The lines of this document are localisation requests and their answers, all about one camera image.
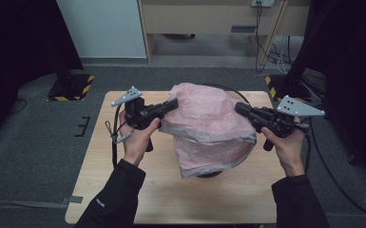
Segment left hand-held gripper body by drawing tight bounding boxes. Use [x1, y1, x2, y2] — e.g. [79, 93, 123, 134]
[110, 85, 164, 153]

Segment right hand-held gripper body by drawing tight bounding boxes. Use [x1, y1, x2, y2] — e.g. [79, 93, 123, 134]
[253, 94, 326, 152]

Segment pink plastic trash bag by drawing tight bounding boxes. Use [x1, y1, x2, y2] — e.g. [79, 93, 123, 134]
[160, 83, 258, 179]

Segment black mesh trash bin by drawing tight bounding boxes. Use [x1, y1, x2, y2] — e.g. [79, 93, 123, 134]
[196, 83, 259, 179]

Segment person's left hand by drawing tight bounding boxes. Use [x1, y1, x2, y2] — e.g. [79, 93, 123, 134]
[119, 108, 161, 167]

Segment person's right hand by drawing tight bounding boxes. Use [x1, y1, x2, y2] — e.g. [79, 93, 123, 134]
[260, 117, 306, 178]

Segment black yellow striped stand base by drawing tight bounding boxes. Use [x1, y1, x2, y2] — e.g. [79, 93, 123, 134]
[264, 74, 312, 104]
[47, 73, 95, 103]

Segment white panel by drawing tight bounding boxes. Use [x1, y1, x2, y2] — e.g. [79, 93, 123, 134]
[56, 0, 147, 60]

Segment light wooden desk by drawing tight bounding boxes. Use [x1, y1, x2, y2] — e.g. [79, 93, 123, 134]
[137, 0, 312, 66]

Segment dark curtain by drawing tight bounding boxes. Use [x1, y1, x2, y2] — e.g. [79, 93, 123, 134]
[310, 0, 366, 191]
[0, 0, 84, 150]

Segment grey tape piece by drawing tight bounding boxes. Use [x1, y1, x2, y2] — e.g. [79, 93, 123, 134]
[60, 195, 84, 204]

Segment grey floor strip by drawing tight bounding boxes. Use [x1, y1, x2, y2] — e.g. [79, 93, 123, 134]
[0, 199, 63, 210]

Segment grey lanyard clip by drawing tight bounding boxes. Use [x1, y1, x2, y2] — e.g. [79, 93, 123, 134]
[105, 120, 133, 144]

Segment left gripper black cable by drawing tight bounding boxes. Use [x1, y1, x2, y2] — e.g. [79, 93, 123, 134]
[111, 104, 123, 169]

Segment long black floor cable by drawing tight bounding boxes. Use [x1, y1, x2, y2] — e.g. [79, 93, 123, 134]
[308, 117, 366, 224]

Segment white tangled cables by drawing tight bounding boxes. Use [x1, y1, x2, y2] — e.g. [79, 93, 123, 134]
[267, 36, 296, 75]

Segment black hanging power cable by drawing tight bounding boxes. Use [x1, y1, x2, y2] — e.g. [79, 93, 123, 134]
[255, 1, 267, 73]

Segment grey wall socket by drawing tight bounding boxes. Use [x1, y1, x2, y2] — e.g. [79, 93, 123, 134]
[250, 0, 276, 8]

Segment thin black floor cable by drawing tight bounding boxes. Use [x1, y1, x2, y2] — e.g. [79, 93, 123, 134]
[10, 98, 28, 115]

